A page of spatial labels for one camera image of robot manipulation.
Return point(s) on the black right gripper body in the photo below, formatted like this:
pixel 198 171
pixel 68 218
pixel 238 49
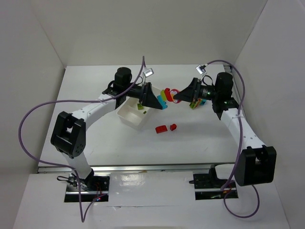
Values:
pixel 195 89

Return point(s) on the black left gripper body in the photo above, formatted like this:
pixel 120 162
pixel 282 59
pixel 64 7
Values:
pixel 146 94

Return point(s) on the green red lego stack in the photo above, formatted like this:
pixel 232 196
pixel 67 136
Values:
pixel 194 105

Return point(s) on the red white round lego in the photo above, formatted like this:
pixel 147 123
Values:
pixel 174 92

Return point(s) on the red curved lego brick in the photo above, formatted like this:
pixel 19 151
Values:
pixel 161 129

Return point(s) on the small red lego brick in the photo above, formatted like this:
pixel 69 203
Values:
pixel 173 127

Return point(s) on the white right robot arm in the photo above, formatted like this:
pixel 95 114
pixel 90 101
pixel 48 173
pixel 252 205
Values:
pixel 255 161

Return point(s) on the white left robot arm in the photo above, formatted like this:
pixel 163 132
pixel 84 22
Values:
pixel 69 133

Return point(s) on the white divided sorting tray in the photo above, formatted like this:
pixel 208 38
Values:
pixel 131 116

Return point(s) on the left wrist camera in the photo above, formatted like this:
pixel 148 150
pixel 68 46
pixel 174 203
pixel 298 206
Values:
pixel 148 72

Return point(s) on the aluminium right side rail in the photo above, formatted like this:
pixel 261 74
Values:
pixel 229 69

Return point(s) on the aluminium rail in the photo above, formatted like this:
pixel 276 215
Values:
pixel 229 69
pixel 133 168

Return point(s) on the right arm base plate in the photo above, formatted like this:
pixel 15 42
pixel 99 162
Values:
pixel 208 187

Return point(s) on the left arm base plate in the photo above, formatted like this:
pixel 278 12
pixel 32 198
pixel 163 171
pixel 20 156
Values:
pixel 98 189

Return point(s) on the aluminium front rail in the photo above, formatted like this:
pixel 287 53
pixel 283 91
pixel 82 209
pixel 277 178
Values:
pixel 133 168

